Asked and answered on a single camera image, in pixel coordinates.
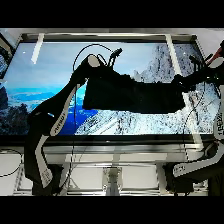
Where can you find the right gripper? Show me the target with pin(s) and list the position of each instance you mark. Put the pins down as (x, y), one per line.
(182, 82)

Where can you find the black pants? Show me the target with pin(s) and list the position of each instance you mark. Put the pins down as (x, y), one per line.
(133, 95)

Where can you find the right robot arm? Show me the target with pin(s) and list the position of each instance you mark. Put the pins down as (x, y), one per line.
(200, 163)

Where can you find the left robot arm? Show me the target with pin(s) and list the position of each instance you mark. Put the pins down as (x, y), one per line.
(61, 115)

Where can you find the red garment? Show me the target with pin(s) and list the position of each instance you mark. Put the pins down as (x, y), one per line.
(220, 53)

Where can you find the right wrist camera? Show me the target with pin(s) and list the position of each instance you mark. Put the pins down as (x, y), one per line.
(197, 62)

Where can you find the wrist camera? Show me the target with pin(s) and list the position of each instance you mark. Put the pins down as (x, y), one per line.
(197, 62)
(114, 54)

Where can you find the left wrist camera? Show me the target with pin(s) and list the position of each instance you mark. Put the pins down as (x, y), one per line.
(114, 54)

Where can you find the silver frame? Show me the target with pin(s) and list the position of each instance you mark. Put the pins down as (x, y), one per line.
(133, 157)

